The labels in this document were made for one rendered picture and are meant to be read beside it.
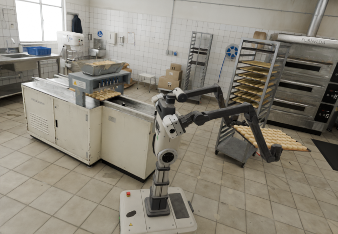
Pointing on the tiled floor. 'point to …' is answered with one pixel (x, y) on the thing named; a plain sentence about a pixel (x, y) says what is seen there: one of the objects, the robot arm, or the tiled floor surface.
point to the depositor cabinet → (64, 122)
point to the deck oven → (305, 84)
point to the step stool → (147, 80)
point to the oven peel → (259, 37)
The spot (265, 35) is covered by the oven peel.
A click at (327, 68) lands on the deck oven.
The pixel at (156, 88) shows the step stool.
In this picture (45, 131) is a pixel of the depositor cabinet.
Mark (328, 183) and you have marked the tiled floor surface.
